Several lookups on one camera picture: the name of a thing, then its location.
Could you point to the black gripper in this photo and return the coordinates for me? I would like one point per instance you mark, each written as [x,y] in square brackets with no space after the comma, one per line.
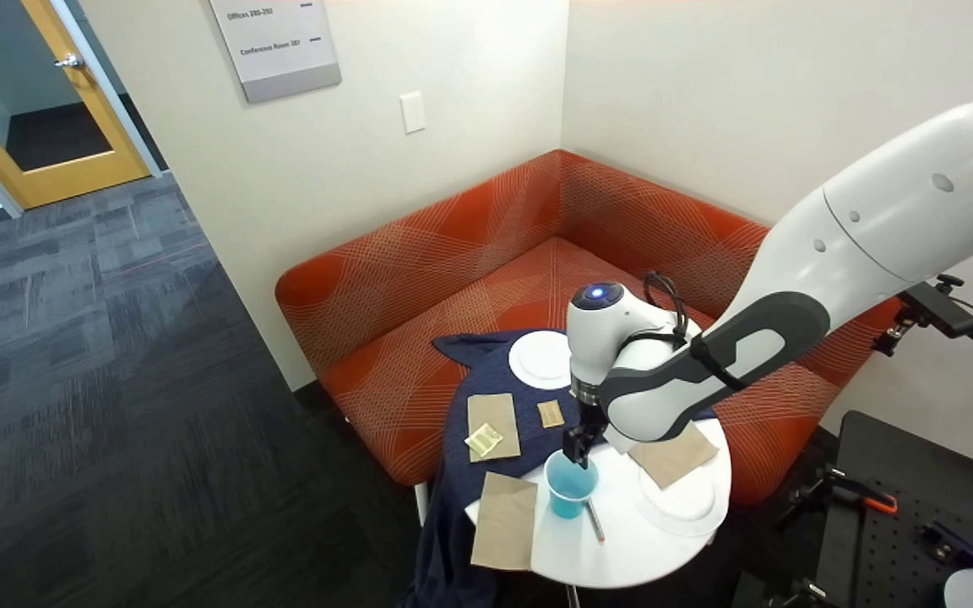
[593,420]

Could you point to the blue plastic cup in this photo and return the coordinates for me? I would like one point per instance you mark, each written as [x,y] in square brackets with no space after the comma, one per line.
[570,483]

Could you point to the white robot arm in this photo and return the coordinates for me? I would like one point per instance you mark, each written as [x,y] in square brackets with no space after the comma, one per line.
[874,231]

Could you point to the white paper plate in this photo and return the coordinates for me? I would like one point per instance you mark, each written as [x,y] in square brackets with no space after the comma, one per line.
[541,358]
[691,498]

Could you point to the brown paper napkin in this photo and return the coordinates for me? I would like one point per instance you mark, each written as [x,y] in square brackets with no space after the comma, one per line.
[506,524]
[497,411]
[674,458]

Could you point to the round white table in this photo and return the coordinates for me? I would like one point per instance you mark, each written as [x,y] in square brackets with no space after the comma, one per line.
[639,542]

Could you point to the yellow green packet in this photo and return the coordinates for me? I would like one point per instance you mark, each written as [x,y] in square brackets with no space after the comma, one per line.
[481,444]

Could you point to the blue denim cloth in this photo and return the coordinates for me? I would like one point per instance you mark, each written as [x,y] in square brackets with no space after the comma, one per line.
[444,572]

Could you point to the orange sofa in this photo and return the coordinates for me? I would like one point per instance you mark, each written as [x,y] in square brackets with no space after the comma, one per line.
[496,258]

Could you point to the black orange clamp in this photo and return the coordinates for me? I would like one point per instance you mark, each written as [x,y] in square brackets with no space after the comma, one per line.
[839,487]

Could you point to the black perforated mounting board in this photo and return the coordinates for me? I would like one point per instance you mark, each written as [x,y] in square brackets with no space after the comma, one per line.
[889,560]

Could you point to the yellow wooden door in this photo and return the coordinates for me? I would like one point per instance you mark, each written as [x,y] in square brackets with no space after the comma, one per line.
[63,121]

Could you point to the white light switch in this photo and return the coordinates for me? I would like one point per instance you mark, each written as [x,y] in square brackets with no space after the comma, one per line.
[414,114]

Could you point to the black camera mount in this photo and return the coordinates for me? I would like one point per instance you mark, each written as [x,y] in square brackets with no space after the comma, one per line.
[930,306]

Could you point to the white wall sign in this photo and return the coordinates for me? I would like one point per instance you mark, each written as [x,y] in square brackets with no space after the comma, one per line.
[280,49]

